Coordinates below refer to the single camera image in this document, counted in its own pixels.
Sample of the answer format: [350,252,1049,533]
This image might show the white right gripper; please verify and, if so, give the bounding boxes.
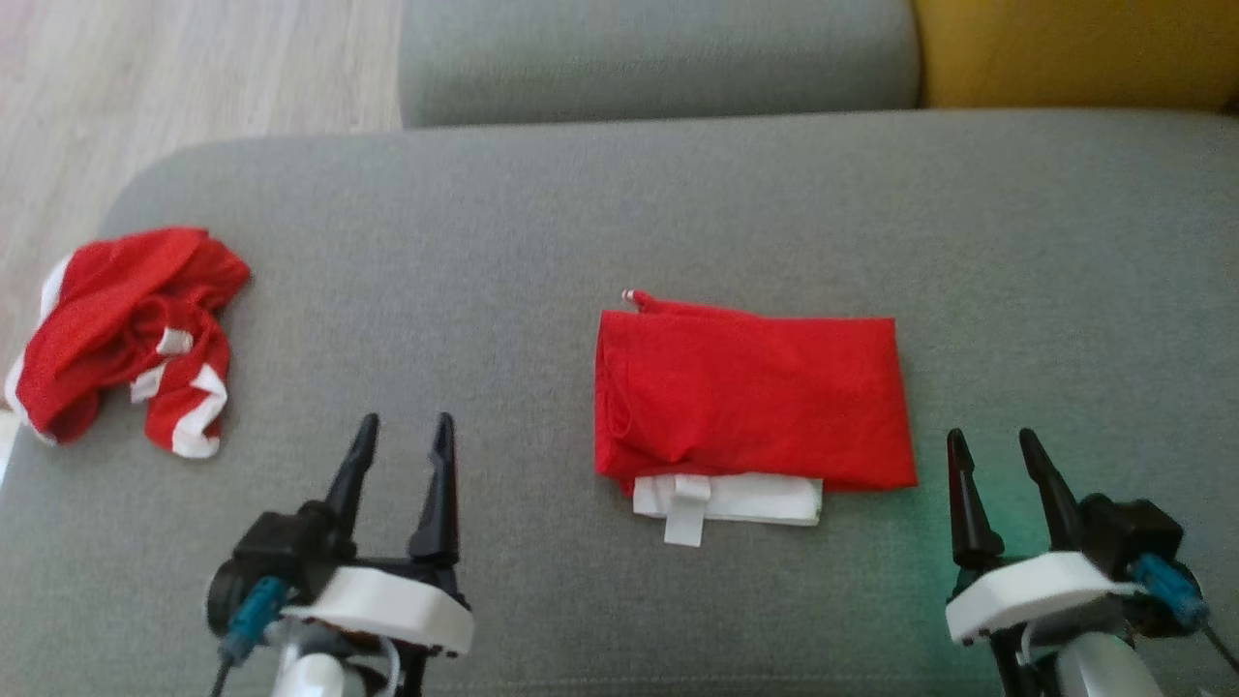
[946,428,1143,697]

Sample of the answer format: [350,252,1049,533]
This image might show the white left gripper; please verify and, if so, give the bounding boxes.
[281,412,475,697]

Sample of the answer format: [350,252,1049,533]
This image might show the red basketball jersey white trim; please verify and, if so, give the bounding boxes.
[592,288,919,549]

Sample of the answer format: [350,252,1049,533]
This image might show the red shorts with white bands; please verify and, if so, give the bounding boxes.
[3,227,253,460]

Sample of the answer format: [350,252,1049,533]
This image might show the grey sofa seat cushion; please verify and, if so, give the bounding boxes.
[0,108,1239,697]

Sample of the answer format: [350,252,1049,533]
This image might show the yellow cushion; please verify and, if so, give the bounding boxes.
[913,0,1239,112]

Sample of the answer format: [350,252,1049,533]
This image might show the grey sofa cushion with seam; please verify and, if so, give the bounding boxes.
[399,0,921,129]

